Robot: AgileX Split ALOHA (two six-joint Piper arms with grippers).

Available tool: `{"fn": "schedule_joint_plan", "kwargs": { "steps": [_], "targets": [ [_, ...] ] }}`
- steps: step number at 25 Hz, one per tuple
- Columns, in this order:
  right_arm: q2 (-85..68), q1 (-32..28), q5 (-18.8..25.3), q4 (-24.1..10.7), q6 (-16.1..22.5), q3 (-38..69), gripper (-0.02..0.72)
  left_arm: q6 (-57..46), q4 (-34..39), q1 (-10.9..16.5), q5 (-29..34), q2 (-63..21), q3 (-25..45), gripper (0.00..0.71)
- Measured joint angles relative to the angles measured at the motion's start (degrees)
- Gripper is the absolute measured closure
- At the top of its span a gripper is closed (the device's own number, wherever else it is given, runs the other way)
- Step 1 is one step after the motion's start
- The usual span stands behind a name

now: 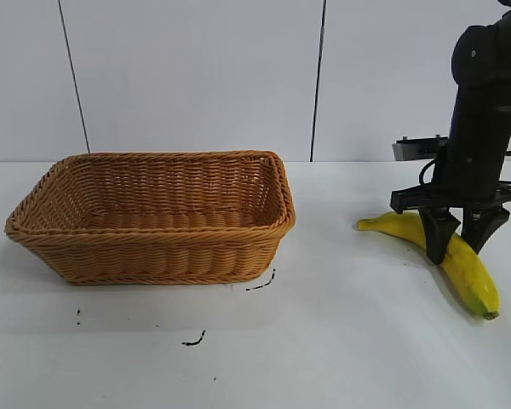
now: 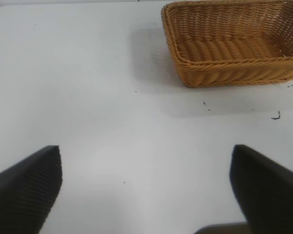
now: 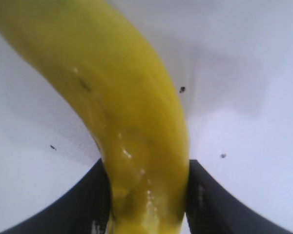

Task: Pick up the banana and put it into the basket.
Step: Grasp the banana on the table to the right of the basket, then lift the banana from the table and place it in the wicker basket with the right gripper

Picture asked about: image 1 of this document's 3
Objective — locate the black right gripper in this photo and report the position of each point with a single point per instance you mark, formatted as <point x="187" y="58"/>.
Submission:
<point x="477" y="145"/>

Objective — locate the yellow banana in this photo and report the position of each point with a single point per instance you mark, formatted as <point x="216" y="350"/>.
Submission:
<point x="468" y="272"/>

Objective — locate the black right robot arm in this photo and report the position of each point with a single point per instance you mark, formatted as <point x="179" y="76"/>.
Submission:
<point x="489" y="47"/>

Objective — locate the brown woven wicker basket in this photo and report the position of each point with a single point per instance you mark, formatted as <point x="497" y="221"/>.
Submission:
<point x="153" y="255"/>

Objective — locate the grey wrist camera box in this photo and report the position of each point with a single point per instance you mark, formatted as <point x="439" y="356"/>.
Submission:
<point x="417" y="150"/>

